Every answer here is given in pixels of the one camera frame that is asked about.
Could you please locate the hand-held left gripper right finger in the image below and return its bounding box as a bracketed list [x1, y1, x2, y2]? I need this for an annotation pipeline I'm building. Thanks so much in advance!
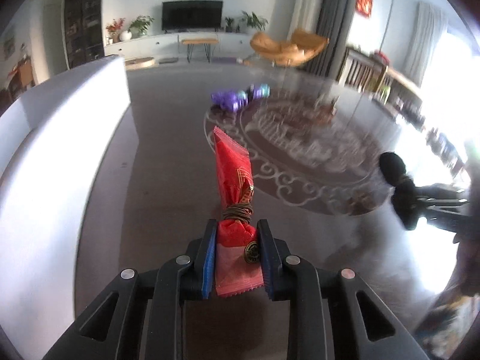
[257, 218, 430, 360]

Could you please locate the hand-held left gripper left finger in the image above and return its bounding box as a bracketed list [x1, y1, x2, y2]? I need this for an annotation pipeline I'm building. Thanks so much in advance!
[41, 217, 219, 360]

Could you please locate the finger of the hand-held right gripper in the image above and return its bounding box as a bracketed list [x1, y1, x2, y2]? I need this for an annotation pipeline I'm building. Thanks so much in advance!
[420, 206, 475, 244]
[410, 183, 471, 205]

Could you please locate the black knitted cloth bundle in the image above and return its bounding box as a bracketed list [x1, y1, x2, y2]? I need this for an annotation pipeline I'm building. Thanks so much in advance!
[378, 151, 428, 231]

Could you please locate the brown rubber band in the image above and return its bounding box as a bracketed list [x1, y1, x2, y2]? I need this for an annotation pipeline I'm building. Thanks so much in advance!
[221, 202, 254, 223]

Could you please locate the red envelope bundle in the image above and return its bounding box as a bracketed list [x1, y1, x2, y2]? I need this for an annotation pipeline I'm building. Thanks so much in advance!
[213, 125, 264, 298]

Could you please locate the white storage box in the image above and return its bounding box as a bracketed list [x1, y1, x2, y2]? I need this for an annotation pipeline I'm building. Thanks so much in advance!
[0, 54, 132, 360]

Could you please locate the dark patterned desktop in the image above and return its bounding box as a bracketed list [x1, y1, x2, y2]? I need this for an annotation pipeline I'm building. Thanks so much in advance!
[75, 60, 477, 360]

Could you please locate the wooden chair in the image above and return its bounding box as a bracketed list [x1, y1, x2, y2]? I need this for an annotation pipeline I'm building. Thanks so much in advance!
[343, 47, 389, 92]

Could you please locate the white sheer curtain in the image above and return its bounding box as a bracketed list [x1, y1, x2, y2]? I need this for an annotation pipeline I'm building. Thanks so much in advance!
[403, 0, 449, 87]

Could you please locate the purple object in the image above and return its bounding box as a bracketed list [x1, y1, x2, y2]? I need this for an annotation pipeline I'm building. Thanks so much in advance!
[210, 89, 249, 112]

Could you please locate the teal object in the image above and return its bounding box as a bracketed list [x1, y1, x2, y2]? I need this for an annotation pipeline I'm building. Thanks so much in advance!
[247, 84, 271, 100]

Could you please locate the grey curtain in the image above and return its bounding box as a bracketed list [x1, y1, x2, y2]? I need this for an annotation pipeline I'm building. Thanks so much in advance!
[315, 0, 357, 77]

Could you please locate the round beige floor mat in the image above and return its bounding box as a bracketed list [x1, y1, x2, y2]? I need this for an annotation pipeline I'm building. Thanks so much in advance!
[125, 56, 156, 70]

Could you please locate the orange lounge chair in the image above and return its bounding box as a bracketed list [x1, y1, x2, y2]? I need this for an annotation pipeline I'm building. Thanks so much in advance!
[244, 28, 330, 69]

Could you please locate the wooden bench with metal legs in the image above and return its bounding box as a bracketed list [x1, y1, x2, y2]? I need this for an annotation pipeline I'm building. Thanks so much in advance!
[181, 37, 219, 62]

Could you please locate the white low cabinet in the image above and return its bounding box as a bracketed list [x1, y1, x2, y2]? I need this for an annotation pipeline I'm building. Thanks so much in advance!
[104, 31, 263, 59]

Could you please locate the white covered air conditioner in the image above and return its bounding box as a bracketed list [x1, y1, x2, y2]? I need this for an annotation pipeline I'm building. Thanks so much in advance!
[287, 0, 325, 42]

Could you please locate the large leafy potted plant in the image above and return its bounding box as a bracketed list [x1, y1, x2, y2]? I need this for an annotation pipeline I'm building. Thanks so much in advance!
[240, 10, 269, 32]

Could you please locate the green potted plant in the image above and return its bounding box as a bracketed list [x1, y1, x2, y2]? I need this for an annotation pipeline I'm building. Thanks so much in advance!
[128, 15, 155, 38]

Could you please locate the black television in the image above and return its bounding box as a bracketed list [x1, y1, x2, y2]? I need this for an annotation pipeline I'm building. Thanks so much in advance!
[162, 0, 224, 32]

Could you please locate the red flower arrangement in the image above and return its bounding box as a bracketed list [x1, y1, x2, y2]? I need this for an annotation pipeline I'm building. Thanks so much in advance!
[106, 18, 126, 44]

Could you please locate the small wooden cabinet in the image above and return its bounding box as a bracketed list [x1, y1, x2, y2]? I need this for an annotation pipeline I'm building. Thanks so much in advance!
[15, 58, 36, 91]

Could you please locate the dark display cabinet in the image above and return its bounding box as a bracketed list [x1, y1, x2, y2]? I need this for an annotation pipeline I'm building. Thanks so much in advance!
[64, 0, 106, 70]

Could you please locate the framed wall painting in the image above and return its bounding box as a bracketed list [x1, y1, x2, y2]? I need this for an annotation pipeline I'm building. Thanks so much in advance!
[3, 30, 16, 59]

